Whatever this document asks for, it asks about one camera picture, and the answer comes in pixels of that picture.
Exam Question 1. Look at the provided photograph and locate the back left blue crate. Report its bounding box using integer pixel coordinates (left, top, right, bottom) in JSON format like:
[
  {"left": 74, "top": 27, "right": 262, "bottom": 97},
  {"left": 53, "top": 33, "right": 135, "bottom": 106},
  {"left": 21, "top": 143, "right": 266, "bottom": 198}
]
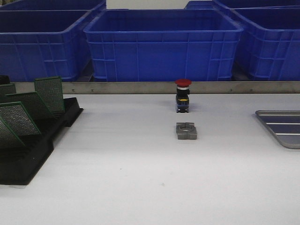
[{"left": 0, "top": 0, "right": 106, "bottom": 11}]

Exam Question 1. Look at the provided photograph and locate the red emergency stop button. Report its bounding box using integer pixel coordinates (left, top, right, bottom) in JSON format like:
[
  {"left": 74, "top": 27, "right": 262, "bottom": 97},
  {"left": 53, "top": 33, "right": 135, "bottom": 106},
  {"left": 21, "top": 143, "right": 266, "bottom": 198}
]
[{"left": 175, "top": 79, "right": 192, "bottom": 113}]

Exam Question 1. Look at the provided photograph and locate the centre blue plastic crate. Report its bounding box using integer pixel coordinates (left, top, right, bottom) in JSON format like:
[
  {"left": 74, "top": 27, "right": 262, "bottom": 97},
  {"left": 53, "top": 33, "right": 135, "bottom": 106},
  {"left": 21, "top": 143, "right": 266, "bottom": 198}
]
[{"left": 84, "top": 9, "right": 243, "bottom": 82}]

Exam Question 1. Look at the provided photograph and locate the upright green circuit board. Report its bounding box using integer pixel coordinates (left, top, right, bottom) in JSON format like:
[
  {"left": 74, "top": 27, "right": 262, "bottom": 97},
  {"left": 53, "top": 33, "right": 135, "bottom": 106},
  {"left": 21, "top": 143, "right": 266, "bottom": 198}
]
[{"left": 34, "top": 76, "right": 65, "bottom": 114}]

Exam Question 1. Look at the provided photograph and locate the grey metal tray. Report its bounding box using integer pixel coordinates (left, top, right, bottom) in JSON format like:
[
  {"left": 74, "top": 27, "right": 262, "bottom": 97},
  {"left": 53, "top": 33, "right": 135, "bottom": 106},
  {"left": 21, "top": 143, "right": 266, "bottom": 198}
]
[{"left": 255, "top": 110, "right": 300, "bottom": 149}]

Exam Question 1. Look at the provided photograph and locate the left blue plastic crate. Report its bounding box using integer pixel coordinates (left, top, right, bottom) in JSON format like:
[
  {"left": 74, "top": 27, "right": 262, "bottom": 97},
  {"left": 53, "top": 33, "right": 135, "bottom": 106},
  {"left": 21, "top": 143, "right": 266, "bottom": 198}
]
[{"left": 0, "top": 10, "right": 92, "bottom": 82}]

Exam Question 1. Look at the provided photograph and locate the black slotted board rack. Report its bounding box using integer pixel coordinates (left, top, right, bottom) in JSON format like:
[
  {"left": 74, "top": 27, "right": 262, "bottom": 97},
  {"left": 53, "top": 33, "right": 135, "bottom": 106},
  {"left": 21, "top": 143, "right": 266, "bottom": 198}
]
[{"left": 0, "top": 75, "right": 83, "bottom": 185}]

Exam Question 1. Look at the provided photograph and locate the back right blue crate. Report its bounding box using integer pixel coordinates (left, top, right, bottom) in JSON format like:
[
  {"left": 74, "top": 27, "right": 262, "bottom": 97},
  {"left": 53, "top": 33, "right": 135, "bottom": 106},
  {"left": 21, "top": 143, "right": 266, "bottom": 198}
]
[{"left": 184, "top": 0, "right": 300, "bottom": 9}]

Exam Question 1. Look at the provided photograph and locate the right blue plastic crate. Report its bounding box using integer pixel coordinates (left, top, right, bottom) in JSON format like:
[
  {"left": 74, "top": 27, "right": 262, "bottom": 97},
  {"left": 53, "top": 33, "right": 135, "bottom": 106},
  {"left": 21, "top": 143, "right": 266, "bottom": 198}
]
[{"left": 231, "top": 8, "right": 300, "bottom": 81}]

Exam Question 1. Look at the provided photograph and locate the foremost green circuit board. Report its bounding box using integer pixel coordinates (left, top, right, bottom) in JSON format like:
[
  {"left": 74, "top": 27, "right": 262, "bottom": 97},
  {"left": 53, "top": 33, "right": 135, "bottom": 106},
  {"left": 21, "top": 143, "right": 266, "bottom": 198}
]
[{"left": 0, "top": 118, "right": 25, "bottom": 149}]

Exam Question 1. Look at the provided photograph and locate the blue plastic crate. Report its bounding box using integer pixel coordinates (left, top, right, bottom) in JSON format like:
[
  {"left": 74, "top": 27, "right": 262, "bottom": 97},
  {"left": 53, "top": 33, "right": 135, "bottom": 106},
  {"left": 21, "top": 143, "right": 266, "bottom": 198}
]
[
  {"left": 0, "top": 10, "right": 92, "bottom": 82},
  {"left": 84, "top": 9, "right": 243, "bottom": 82},
  {"left": 231, "top": 8, "right": 300, "bottom": 81}
]

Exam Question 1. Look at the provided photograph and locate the grey metal mounting block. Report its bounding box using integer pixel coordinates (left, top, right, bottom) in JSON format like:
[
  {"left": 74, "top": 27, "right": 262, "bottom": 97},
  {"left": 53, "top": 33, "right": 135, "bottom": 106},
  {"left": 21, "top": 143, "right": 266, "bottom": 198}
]
[{"left": 176, "top": 122, "right": 197, "bottom": 140}]

